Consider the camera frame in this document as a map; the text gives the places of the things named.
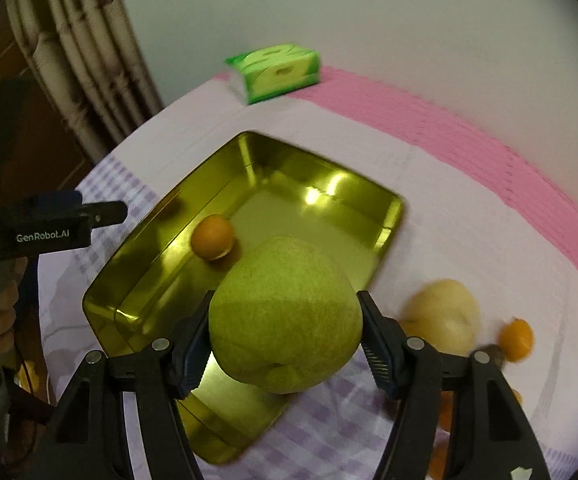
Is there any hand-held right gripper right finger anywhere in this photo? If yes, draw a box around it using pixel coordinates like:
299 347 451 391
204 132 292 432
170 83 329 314
356 290 552 480

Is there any small yellow object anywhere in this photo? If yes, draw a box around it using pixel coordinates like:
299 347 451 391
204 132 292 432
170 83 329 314
16 360 40 391

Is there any brown wooden furniture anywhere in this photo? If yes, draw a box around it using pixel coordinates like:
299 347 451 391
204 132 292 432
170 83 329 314
0 0 97 211

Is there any pink white checked bedsheet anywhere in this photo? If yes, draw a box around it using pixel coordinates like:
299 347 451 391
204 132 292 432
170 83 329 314
36 67 578 480

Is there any beige patterned curtain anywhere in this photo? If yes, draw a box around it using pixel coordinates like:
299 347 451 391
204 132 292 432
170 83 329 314
4 0 165 161

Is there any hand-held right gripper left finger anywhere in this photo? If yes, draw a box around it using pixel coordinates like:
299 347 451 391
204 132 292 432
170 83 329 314
34 291 216 480

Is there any small orange mandarin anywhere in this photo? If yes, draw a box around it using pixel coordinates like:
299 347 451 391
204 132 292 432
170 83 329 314
190 214 236 261
436 389 524 433
428 439 454 480
499 317 534 361

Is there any green tissue pack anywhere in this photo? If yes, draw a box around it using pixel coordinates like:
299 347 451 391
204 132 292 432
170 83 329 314
225 42 321 106

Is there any gold metal tray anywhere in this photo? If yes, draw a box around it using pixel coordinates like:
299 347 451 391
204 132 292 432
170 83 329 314
82 131 404 465

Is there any green pear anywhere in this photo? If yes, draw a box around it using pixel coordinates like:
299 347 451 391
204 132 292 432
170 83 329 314
208 236 365 395

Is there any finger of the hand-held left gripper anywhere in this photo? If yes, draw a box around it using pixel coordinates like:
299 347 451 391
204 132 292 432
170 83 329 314
76 200 129 229

